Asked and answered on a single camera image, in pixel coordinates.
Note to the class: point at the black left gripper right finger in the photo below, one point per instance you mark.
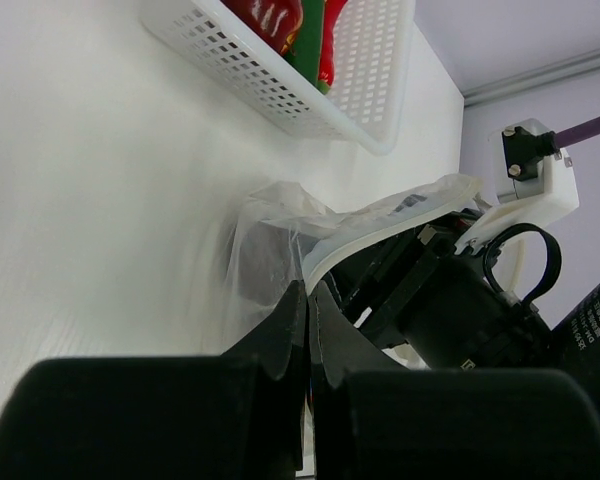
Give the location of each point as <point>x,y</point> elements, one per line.
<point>375,419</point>

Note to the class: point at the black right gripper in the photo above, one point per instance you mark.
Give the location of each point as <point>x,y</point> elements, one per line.
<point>416,288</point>

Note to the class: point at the green fake cucumber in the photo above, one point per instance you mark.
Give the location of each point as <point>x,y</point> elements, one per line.
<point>308,53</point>

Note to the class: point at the clear polka dot zip bag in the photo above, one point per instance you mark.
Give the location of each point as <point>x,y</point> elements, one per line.
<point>323,238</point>

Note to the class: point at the white perforated plastic basket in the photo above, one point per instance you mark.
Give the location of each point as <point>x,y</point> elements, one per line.
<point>372,42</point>

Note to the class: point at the red fake apple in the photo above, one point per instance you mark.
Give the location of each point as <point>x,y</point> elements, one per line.
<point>276,22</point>

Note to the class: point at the dark maroon fake fruit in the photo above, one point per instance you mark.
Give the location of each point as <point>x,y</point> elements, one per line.
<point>265,263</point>

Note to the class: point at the red fake chili pepper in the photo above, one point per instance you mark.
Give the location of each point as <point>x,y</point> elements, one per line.
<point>330,45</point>

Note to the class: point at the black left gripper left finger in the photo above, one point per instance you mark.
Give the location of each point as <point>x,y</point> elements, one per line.
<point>238,415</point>

